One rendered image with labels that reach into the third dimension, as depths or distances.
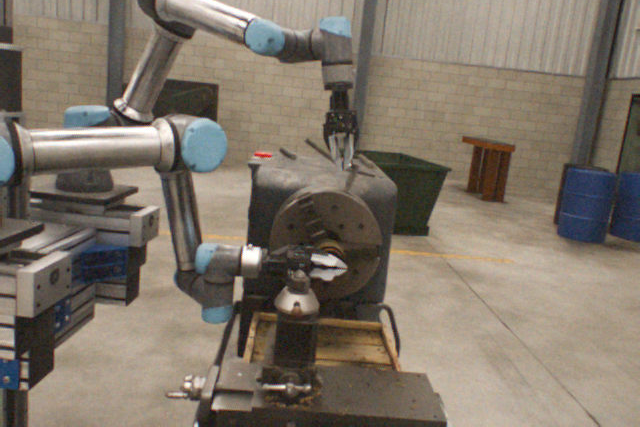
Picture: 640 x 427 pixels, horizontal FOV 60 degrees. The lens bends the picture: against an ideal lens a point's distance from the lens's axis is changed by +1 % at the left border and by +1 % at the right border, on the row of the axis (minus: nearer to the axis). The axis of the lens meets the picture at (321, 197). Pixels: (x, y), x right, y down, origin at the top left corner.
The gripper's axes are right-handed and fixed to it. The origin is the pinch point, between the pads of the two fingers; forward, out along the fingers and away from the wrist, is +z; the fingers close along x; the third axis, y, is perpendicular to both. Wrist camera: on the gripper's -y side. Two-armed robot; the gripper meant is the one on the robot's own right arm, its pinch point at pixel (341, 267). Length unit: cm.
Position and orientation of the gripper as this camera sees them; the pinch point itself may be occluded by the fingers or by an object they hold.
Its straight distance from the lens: 137.6
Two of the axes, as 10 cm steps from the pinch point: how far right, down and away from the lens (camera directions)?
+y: 0.3, 1.9, -9.8
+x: 1.0, -9.8, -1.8
